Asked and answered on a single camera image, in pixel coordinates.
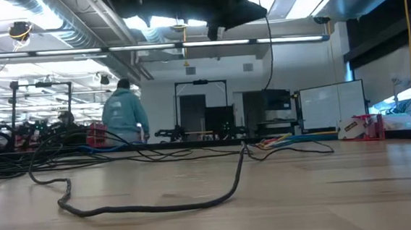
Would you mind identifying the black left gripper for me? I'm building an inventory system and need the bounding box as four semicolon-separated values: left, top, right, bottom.
104;0;271;49

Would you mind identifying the long thin black cord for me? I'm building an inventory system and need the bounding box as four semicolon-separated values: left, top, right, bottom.
0;11;339;224

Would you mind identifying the black monitor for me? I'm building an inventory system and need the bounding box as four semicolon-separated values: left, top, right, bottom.
261;87;293;112

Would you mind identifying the whiteboard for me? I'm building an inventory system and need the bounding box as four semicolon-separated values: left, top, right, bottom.
298;79;369;132

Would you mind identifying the bundle of coloured tubes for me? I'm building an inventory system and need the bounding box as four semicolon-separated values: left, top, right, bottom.
271;129;339;143

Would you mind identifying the person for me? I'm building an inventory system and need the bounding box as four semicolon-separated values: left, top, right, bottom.
98;77;152;148
56;109;77;135

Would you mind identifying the long ceiling light bar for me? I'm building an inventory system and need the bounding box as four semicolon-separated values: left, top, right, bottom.
0;29;331;66

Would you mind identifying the red tape dispenser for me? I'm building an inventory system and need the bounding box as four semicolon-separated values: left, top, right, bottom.
350;113;386;143

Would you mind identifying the red tool cabinet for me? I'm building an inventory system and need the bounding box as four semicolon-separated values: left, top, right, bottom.
83;122;109;150

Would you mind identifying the orange hanging pull cord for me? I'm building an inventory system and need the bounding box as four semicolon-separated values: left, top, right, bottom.
179;24;191;68

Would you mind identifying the black robot station frame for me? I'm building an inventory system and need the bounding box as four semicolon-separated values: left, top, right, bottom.
7;77;78;153
172;77;232;144

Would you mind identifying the colourful cable bundle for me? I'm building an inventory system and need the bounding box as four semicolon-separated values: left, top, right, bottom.
253;137;281;148

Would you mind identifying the bundle of coloured wires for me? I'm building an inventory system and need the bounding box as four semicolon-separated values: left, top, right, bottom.
261;140;284;149

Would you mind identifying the black ceiling cord reel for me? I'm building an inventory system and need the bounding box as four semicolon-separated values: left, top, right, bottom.
7;20;35;50

